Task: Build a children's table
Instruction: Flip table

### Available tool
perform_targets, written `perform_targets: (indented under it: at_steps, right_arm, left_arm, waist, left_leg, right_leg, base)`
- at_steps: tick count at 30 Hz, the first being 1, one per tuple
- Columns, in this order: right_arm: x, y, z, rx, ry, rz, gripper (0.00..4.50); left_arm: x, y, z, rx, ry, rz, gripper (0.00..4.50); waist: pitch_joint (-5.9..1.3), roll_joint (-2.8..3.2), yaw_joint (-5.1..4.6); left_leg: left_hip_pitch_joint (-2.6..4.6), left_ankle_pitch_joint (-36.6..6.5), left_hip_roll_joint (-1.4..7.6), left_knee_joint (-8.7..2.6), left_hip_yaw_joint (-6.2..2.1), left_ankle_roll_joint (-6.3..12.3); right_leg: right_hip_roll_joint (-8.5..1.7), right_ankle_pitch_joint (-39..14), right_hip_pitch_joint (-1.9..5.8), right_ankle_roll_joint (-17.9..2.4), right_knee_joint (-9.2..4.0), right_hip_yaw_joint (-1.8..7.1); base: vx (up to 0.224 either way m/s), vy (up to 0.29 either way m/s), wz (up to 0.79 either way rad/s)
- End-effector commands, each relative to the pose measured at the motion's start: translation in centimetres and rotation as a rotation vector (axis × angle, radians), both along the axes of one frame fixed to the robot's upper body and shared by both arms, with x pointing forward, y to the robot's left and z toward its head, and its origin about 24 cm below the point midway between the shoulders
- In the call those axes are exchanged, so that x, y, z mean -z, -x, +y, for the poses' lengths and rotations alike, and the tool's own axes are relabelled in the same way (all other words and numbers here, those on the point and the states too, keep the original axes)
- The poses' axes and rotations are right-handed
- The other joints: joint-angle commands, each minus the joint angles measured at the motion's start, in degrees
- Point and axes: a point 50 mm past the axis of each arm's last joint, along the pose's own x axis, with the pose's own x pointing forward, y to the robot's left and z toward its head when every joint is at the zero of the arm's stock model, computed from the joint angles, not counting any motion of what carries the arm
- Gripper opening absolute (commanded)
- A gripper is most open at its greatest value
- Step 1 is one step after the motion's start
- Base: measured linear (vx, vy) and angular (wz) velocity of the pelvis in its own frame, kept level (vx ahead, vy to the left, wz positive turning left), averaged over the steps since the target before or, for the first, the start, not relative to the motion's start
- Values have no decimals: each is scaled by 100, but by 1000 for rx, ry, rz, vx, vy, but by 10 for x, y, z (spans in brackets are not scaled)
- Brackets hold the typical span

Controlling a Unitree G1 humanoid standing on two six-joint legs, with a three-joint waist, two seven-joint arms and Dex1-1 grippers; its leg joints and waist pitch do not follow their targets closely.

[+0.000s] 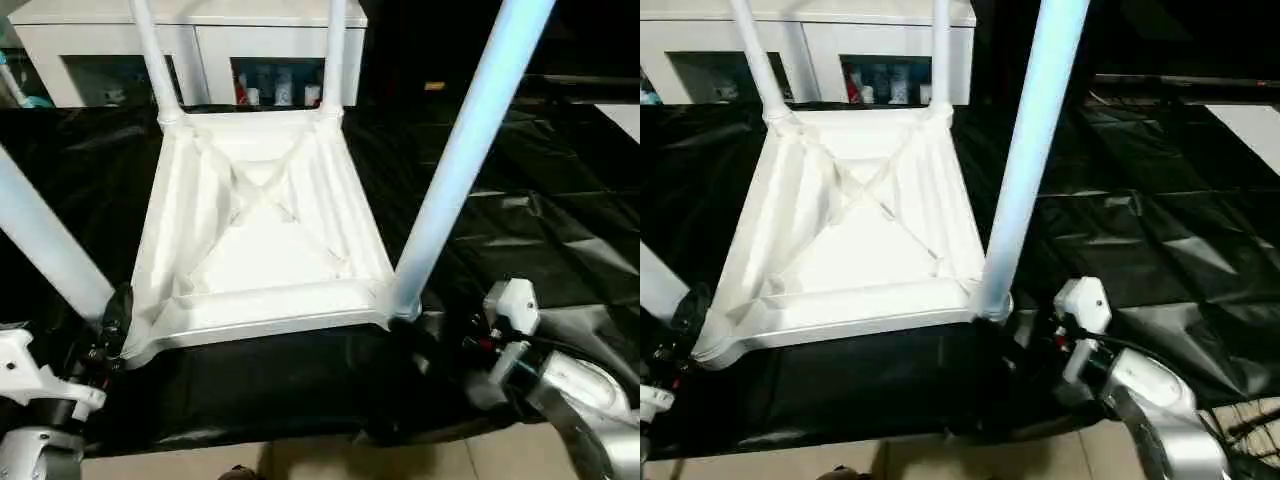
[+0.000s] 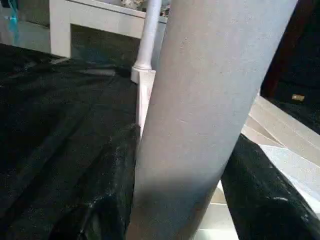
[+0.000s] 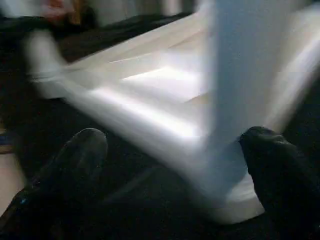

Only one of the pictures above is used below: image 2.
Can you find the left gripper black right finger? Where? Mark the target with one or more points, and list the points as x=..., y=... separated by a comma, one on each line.
x=270, y=200

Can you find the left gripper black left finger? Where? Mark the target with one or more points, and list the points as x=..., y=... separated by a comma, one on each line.
x=105, y=200

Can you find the white plastic table top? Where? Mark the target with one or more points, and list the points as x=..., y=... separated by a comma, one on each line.
x=285, y=145

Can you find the white plastic table leg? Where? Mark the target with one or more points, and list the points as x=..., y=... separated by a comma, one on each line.
x=149, y=35
x=210, y=100

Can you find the black plastic mat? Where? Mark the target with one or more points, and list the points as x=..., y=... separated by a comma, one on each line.
x=60, y=115

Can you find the small yellow tag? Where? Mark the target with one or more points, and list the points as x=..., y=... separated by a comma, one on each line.
x=298, y=98

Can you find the beige plush toy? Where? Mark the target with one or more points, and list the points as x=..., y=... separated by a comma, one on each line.
x=132, y=4

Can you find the teal and white pole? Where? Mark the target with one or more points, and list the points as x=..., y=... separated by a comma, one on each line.
x=12, y=20

